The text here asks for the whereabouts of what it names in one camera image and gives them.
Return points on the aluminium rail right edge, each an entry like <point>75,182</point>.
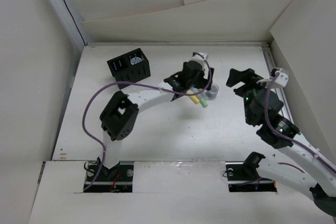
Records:
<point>285,111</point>

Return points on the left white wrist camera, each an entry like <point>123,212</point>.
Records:
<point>200,57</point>

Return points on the green highlighter pen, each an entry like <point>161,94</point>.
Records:
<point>202,100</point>

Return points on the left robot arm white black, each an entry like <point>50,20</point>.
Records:
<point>119,116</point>

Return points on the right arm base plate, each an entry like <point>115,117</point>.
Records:
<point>239,181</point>

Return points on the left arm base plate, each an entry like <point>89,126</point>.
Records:
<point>119,179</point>

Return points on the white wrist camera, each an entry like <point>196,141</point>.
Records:
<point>279,78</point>
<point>200,57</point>

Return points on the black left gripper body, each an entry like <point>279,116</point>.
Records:
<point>200,82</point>

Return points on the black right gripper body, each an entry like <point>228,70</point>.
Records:
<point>250,87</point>

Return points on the black slotted organizer box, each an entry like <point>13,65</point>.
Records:
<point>123,71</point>

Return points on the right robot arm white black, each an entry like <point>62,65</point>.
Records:
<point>315,177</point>

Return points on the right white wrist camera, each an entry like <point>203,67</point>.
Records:
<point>279,78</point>

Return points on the yellow highlighter pen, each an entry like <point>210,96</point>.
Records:
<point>193,97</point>

